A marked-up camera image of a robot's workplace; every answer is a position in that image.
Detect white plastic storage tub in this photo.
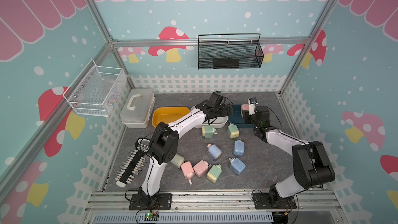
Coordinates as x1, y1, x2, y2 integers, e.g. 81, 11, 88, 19
195, 116, 228, 129

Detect pink sharpener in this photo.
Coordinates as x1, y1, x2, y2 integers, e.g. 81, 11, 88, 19
181, 161, 195, 184
193, 160, 210, 178
241, 103, 249, 114

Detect dark teal storage tub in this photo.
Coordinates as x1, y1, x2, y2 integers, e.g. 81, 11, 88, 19
228, 105, 254, 128

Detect yellow plastic storage tub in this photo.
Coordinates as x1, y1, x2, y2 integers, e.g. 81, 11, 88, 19
152, 107, 190, 128

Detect pale green round sharpener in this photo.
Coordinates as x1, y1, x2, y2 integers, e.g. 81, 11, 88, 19
170, 154, 185, 170

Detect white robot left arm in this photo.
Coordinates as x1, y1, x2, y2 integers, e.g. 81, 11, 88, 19
138, 92, 233, 200

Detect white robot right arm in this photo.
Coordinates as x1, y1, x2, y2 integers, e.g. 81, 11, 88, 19
240, 104, 336, 207

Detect green sharpener near tubs left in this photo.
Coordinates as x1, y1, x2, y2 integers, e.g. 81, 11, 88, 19
202, 125, 218, 139

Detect green sharpener tubs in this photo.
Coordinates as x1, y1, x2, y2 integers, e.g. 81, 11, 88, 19
227, 123, 240, 139
202, 125, 218, 139

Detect green sharpener near tubs right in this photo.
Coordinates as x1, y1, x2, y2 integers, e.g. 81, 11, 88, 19
227, 123, 240, 139

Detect blue sharpener upper right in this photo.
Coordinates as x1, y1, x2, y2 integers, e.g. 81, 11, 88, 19
233, 140, 245, 157

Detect blue sharpener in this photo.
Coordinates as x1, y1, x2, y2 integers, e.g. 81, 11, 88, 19
233, 140, 245, 157
207, 144, 222, 160
229, 158, 246, 175

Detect blue sharpener centre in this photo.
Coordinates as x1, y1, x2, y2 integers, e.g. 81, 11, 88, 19
207, 144, 222, 160

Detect blue sharpener lower right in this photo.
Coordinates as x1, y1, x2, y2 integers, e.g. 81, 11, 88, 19
229, 158, 246, 175

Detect green sharpener lower centre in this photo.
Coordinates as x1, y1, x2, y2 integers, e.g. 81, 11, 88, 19
207, 164, 222, 183

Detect white lidded plastic case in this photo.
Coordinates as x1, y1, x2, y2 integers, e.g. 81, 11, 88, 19
120, 88, 155, 129

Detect green circuit board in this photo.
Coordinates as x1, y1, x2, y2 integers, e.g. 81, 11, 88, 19
144, 213, 159, 222

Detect black wire mesh basket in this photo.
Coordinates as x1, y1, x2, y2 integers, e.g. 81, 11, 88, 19
198, 33, 264, 70

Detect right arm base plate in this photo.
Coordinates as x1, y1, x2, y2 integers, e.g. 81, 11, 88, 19
251, 190, 297, 211

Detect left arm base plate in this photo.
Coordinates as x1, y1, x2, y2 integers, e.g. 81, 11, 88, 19
129, 193, 173, 211

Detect white wire wall basket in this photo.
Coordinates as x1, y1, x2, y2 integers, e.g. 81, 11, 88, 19
63, 60, 127, 117

